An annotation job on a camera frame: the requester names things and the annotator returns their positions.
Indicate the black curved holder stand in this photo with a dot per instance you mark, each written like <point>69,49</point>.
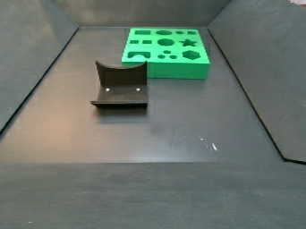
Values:
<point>121,80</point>

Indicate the green shape sorter block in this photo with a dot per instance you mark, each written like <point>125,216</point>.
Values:
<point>172,51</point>

